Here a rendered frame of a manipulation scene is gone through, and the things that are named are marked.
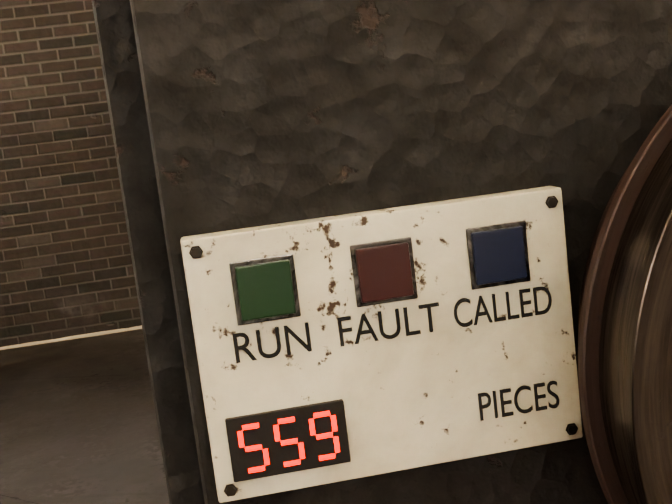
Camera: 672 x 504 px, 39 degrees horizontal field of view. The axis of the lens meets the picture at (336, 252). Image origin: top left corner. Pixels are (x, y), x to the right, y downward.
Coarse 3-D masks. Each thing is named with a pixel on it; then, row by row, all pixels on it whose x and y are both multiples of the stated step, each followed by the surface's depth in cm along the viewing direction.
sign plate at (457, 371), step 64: (512, 192) 65; (192, 256) 61; (256, 256) 61; (320, 256) 62; (448, 256) 64; (192, 320) 61; (256, 320) 62; (320, 320) 63; (384, 320) 63; (448, 320) 64; (512, 320) 65; (256, 384) 62; (320, 384) 63; (384, 384) 64; (448, 384) 65; (512, 384) 65; (576, 384) 66; (320, 448) 63; (384, 448) 64; (448, 448) 65; (512, 448) 66
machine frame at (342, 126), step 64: (128, 0) 68; (192, 0) 61; (256, 0) 61; (320, 0) 62; (384, 0) 63; (448, 0) 63; (512, 0) 64; (576, 0) 65; (640, 0) 66; (128, 64) 68; (192, 64) 61; (256, 64) 62; (320, 64) 63; (384, 64) 63; (448, 64) 64; (512, 64) 65; (576, 64) 65; (640, 64) 66; (128, 128) 69; (192, 128) 62; (256, 128) 62; (320, 128) 63; (384, 128) 64; (448, 128) 64; (512, 128) 65; (576, 128) 66; (640, 128) 67; (128, 192) 70; (192, 192) 62; (256, 192) 63; (320, 192) 64; (384, 192) 64; (448, 192) 65; (576, 192) 67; (576, 256) 67; (576, 320) 68; (192, 384) 64; (192, 448) 73; (576, 448) 69
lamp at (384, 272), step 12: (360, 252) 62; (372, 252) 62; (384, 252) 62; (396, 252) 62; (408, 252) 63; (360, 264) 62; (372, 264) 62; (384, 264) 62; (396, 264) 62; (408, 264) 63; (360, 276) 62; (372, 276) 62; (384, 276) 62; (396, 276) 63; (408, 276) 63; (360, 288) 62; (372, 288) 62; (384, 288) 63; (396, 288) 63; (408, 288) 63; (372, 300) 63
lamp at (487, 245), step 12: (504, 228) 64; (516, 228) 64; (480, 240) 63; (492, 240) 63; (504, 240) 64; (516, 240) 64; (480, 252) 63; (492, 252) 63; (504, 252) 64; (516, 252) 64; (480, 264) 63; (492, 264) 64; (504, 264) 64; (516, 264) 64; (480, 276) 64; (492, 276) 64; (504, 276) 64; (516, 276) 64
